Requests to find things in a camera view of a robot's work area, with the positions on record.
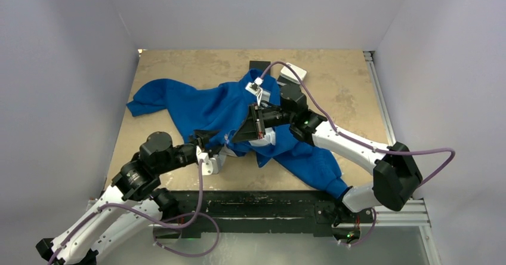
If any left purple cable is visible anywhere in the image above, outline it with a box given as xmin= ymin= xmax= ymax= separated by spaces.
xmin=47 ymin=161 xmax=221 ymax=265

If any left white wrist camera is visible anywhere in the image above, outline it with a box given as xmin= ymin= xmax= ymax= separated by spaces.
xmin=196 ymin=147 xmax=223 ymax=175

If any aluminium frame rail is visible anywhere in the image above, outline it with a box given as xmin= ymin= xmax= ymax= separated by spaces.
xmin=63 ymin=200 xmax=440 ymax=264

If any blue zip jacket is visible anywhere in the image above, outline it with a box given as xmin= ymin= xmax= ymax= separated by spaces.
xmin=127 ymin=69 xmax=348 ymax=198

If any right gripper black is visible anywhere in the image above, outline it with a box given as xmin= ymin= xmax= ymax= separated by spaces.
xmin=232 ymin=103 xmax=294 ymax=143

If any white small box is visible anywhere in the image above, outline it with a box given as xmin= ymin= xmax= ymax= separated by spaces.
xmin=280 ymin=63 xmax=307 ymax=84

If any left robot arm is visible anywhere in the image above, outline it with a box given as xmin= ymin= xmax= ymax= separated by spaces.
xmin=36 ymin=130 xmax=221 ymax=264

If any right side aluminium rail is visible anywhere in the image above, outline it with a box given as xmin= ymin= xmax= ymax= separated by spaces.
xmin=363 ymin=51 xmax=396 ymax=144

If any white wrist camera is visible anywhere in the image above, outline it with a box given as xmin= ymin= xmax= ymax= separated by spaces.
xmin=196 ymin=147 xmax=223 ymax=175
xmin=245 ymin=77 xmax=270 ymax=106

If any black flat block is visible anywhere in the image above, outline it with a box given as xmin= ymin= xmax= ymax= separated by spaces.
xmin=249 ymin=60 xmax=271 ymax=71

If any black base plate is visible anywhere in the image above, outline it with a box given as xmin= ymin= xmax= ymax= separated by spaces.
xmin=158 ymin=190 xmax=408 ymax=239

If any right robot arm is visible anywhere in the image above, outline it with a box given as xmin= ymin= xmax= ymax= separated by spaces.
xmin=232 ymin=84 xmax=422 ymax=221

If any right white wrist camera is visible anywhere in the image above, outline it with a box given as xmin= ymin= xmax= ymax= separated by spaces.
xmin=245 ymin=77 xmax=270 ymax=106

